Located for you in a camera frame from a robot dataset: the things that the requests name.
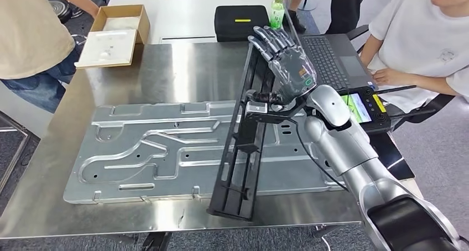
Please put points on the grey laptop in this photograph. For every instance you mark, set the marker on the grey laptop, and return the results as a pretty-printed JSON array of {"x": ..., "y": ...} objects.
[{"x": 329, "y": 59}]

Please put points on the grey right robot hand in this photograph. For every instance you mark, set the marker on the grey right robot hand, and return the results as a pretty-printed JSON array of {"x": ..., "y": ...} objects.
[{"x": 293, "y": 73}]

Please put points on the stainless steel workbench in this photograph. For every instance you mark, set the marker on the stainless steel workbench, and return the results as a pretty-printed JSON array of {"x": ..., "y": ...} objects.
[{"x": 165, "y": 70}]

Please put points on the person's left hand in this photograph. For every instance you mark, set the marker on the person's left hand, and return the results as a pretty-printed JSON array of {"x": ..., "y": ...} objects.
[{"x": 386, "y": 77}]

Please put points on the green bottle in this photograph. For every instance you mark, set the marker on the green bottle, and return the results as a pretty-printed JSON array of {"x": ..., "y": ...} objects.
[{"x": 277, "y": 15}]

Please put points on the person's left forearm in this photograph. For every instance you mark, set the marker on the person's left forearm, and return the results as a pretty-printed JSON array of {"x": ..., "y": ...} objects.
[{"x": 428, "y": 82}]

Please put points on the black zip case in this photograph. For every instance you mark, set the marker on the black zip case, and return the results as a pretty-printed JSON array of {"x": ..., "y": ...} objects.
[{"x": 238, "y": 29}]

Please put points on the black office chair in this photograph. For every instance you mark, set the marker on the black office chair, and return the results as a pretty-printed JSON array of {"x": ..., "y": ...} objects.
[{"x": 432, "y": 106}]

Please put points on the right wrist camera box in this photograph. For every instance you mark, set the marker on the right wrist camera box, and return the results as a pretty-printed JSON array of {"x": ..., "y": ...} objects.
[{"x": 256, "y": 108}]

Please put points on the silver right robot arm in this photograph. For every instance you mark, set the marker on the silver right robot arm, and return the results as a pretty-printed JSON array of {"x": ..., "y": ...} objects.
[{"x": 340, "y": 143}]

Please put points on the black camera bracket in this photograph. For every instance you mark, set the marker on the black camera bracket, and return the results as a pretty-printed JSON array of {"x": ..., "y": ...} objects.
[{"x": 271, "y": 118}]

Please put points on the open cardboard box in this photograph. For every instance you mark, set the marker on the open cardboard box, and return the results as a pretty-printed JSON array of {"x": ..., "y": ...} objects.
[{"x": 110, "y": 48}]

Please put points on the person's right forearm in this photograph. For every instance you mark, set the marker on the person's right forearm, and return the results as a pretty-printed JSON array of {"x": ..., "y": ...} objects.
[{"x": 370, "y": 51}]

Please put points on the white table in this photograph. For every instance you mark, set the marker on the white table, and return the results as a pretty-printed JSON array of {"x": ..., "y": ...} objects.
[
  {"x": 176, "y": 11},
  {"x": 22, "y": 110}
]

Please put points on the person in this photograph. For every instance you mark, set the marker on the person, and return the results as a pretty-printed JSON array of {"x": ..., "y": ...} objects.
[
  {"x": 348, "y": 7},
  {"x": 33, "y": 29},
  {"x": 414, "y": 33}
]

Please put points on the long black plastic part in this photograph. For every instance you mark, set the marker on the long black plastic part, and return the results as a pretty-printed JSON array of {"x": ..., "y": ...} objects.
[{"x": 238, "y": 201}]

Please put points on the black remote controller with screen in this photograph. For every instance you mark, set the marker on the black remote controller with screen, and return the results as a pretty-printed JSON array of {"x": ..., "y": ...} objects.
[{"x": 377, "y": 110}]

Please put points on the stamped sheet metal panel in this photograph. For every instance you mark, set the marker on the stamped sheet metal panel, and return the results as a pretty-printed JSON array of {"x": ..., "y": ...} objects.
[{"x": 146, "y": 168}]

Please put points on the black smartphone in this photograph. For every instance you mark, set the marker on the black smartphone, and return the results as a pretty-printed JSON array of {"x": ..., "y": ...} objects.
[{"x": 388, "y": 150}]

